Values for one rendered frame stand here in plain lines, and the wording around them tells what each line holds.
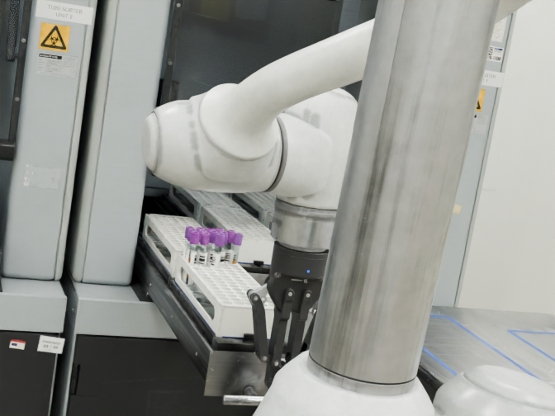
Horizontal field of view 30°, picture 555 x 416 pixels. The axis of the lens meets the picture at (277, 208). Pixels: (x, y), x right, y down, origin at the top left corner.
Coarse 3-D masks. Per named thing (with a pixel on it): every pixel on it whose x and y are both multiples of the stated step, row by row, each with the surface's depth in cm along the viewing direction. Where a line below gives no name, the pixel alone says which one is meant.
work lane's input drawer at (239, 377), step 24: (144, 240) 207; (144, 264) 197; (168, 288) 180; (168, 312) 176; (192, 312) 165; (192, 336) 160; (192, 360) 159; (216, 360) 151; (240, 360) 152; (216, 384) 151; (240, 384) 153; (264, 384) 154
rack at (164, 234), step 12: (156, 216) 208; (168, 216) 210; (180, 216) 212; (144, 228) 209; (156, 228) 198; (168, 228) 199; (180, 228) 202; (156, 240) 205; (168, 240) 189; (180, 240) 190; (156, 252) 196; (168, 252) 202; (180, 252) 182; (168, 264) 187
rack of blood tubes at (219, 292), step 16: (176, 272) 180; (192, 272) 170; (208, 272) 172; (224, 272) 172; (240, 272) 175; (192, 288) 173; (208, 288) 161; (224, 288) 163; (240, 288) 164; (256, 288) 167; (208, 304) 171; (224, 304) 154; (240, 304) 156; (272, 304) 158; (208, 320) 159; (224, 320) 153; (240, 320) 154; (272, 320) 156; (240, 336) 155
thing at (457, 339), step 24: (432, 312) 187; (456, 312) 189; (480, 312) 192; (504, 312) 195; (528, 312) 198; (432, 336) 171; (456, 336) 174; (480, 336) 176; (504, 336) 179; (528, 336) 181; (552, 336) 184; (432, 360) 158; (456, 360) 160; (480, 360) 162; (504, 360) 164; (528, 360) 167; (552, 360) 169; (432, 384) 152; (552, 384) 156
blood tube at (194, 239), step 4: (192, 232) 174; (196, 232) 174; (192, 236) 173; (196, 236) 173; (192, 240) 174; (196, 240) 174; (192, 244) 174; (196, 244) 174; (192, 248) 174; (196, 248) 174; (192, 252) 174; (196, 252) 174; (192, 256) 174; (196, 256) 175; (188, 260) 175; (192, 260) 175; (188, 276) 175; (188, 280) 175; (192, 280) 176; (188, 284) 176; (192, 284) 176
